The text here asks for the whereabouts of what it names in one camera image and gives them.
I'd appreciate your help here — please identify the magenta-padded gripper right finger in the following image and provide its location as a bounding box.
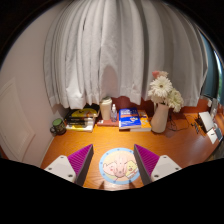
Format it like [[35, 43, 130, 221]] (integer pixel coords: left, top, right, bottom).
[[133, 143, 183, 186]]

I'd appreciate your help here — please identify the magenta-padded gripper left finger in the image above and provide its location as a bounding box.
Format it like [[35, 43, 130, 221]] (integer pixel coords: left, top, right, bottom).
[[44, 143, 95, 187]]

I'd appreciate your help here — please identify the pink computer mouse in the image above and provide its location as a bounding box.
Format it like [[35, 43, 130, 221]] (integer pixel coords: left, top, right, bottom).
[[107, 155, 130, 180]]

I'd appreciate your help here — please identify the round cartoon-print mouse pad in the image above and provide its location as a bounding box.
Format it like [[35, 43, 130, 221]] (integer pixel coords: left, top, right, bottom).
[[98, 147, 141, 186]]

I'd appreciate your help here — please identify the dark mug with green inside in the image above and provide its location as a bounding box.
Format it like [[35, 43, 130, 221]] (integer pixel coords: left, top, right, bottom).
[[49, 117, 67, 137]]

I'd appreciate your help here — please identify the thick black book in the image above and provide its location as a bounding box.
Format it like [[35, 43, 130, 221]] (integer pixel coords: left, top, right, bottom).
[[66, 119, 95, 127]]

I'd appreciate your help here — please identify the orange book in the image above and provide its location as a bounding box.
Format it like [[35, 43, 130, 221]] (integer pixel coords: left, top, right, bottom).
[[130, 111, 153, 133]]

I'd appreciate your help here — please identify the thin black book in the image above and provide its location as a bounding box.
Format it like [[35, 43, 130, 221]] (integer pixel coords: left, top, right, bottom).
[[64, 114, 96, 123]]

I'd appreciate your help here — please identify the yellow-cover book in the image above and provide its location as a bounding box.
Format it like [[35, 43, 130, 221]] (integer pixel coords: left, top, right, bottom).
[[69, 107, 99, 119]]

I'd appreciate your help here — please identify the blue book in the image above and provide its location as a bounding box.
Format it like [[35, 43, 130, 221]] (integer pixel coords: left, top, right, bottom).
[[118, 107, 142, 130]]

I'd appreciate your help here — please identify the red-brown book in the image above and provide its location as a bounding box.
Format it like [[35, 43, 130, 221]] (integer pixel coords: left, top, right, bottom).
[[96, 119, 120, 128]]

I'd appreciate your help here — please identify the white flat device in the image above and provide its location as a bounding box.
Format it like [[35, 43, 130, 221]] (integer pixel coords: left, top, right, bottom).
[[198, 111, 215, 133]]

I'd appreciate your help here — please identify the cream tumbler with lid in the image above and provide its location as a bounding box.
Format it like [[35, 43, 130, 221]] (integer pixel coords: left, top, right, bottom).
[[99, 96, 114, 121]]

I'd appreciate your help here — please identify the dark window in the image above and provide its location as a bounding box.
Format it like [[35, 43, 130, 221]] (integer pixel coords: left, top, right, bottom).
[[199, 31, 224, 101]]

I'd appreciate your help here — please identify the white pleated curtain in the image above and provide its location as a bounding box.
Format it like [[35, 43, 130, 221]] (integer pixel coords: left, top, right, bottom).
[[43, 0, 209, 110]]

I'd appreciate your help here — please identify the black cable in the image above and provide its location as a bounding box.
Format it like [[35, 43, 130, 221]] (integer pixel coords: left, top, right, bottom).
[[166, 112, 201, 134]]

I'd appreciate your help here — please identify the white wall panel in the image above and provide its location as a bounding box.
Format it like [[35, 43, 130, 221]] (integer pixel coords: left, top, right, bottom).
[[0, 77, 36, 164]]

